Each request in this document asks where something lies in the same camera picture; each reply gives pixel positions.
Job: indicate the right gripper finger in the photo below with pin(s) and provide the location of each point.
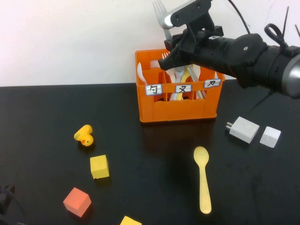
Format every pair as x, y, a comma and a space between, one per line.
168, 44
173, 59

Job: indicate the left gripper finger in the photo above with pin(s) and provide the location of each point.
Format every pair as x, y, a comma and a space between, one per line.
5, 194

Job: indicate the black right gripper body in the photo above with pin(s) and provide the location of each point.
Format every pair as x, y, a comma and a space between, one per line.
208, 51

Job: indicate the light blue plastic fork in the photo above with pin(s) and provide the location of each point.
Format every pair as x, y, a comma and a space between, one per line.
178, 74

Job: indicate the grey plastic fork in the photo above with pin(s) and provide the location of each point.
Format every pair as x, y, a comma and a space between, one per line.
160, 11

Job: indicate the yellow plastic spoon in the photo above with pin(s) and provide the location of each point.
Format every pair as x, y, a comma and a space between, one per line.
201, 157

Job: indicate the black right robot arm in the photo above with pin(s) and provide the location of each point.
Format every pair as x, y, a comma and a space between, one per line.
257, 61

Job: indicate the orange plastic cutlery holder crate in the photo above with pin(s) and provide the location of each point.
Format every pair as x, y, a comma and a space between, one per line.
178, 112

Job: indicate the white plastic fork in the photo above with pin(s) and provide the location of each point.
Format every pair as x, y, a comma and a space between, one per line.
172, 77

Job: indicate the paper label with 叉 character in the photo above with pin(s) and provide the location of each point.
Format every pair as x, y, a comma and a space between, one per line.
183, 88

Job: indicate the paper label with 刀 character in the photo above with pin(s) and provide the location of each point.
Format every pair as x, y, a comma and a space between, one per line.
212, 83

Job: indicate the white plastic spoon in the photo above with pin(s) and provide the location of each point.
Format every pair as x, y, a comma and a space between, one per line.
140, 73

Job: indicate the paper label with 勺 character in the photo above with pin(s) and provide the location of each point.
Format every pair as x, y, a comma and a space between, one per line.
153, 89

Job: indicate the translucent grey plastic knife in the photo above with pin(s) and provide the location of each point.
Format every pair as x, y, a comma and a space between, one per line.
201, 94

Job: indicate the orange foam cube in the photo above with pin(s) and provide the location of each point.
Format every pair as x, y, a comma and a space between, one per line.
77, 202

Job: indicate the black zip tie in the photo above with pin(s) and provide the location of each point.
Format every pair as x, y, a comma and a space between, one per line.
286, 21
262, 100
297, 30

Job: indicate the white charger plug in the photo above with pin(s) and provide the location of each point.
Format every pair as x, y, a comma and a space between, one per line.
245, 130

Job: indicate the yellow foam cube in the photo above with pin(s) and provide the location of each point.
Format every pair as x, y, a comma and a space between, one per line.
130, 221
99, 167

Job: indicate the yellow rubber duck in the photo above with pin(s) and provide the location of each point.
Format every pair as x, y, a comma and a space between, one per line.
85, 137

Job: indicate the white foam cube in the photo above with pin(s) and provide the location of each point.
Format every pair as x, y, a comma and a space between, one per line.
270, 137

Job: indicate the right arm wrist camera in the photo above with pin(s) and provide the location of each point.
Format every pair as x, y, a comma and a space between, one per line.
187, 11

